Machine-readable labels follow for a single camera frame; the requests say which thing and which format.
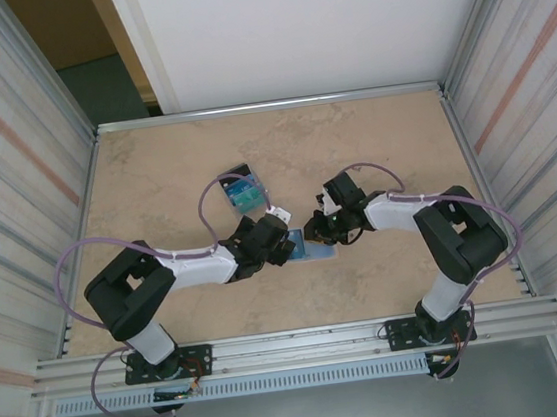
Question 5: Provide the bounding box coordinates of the blue VIP card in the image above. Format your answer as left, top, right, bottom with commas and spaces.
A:
288, 228, 311, 261
222, 178, 261, 199

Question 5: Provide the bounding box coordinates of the beige card holder wallet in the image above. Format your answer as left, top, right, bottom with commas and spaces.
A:
283, 221, 340, 265

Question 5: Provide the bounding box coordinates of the clear acrylic card organizer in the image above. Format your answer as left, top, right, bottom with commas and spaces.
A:
215, 159, 273, 220

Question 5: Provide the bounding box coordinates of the teal VIP card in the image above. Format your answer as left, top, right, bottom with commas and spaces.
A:
229, 189, 267, 215

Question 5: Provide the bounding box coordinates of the black credit card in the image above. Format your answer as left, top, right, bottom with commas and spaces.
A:
216, 162, 251, 182

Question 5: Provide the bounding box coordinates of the brown wooden panel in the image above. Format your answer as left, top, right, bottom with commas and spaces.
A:
5, 0, 118, 77

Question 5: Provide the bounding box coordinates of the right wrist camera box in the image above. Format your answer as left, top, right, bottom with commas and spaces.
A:
316, 185, 341, 216

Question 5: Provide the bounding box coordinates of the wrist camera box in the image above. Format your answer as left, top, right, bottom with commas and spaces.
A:
316, 185, 341, 216
263, 204, 295, 227

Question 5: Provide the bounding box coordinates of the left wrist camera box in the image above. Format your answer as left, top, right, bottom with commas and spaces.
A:
263, 204, 295, 227

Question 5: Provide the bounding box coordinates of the aluminium mounting rail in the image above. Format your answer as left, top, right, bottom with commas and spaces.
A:
25, 293, 557, 402

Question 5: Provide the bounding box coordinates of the aluminium table edge rail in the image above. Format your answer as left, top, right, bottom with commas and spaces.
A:
93, 79, 448, 136

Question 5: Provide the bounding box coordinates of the grey slotted cable duct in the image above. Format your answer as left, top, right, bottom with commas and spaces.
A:
51, 354, 433, 417

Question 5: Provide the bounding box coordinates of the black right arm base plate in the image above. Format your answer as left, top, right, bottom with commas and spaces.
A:
382, 307, 478, 353

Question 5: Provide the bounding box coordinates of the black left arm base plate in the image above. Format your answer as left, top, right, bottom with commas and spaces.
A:
122, 343, 217, 387

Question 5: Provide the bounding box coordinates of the aluminium side rail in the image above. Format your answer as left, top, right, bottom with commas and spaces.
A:
438, 80, 539, 305
38, 130, 125, 358

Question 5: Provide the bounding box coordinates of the small circuit board with wires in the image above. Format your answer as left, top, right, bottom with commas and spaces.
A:
425, 348, 459, 369
151, 380, 204, 403

